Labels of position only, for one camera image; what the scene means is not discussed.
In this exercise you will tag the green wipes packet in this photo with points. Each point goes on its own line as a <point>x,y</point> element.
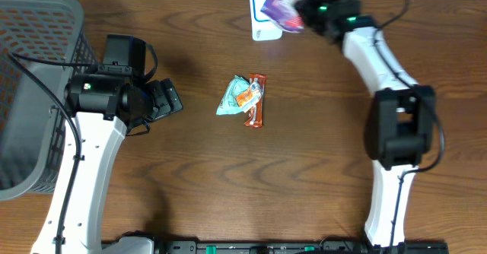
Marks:
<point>228,104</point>

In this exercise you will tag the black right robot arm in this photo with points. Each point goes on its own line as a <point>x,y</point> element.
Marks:
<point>401,119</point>

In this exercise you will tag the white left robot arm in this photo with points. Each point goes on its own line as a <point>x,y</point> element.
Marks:
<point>102,107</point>

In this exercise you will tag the red purple snack packet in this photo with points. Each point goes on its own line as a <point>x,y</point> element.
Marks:
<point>283,14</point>

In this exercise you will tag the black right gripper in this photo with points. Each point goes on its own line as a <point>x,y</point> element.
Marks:
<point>305,7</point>

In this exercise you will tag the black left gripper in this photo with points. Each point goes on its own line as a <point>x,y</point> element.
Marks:
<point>163,99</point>

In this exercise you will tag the orange white small packet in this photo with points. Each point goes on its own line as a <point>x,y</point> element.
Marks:
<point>250,97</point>

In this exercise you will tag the brown orange candy bar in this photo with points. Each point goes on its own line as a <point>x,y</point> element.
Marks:
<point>255,117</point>

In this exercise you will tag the dark grey plastic basket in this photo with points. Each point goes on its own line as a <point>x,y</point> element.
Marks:
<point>49,37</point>

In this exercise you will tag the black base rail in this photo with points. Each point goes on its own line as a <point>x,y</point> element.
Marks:
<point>266,247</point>

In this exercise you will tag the white barcode scanner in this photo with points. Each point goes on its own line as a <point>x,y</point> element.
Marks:
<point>263,29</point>

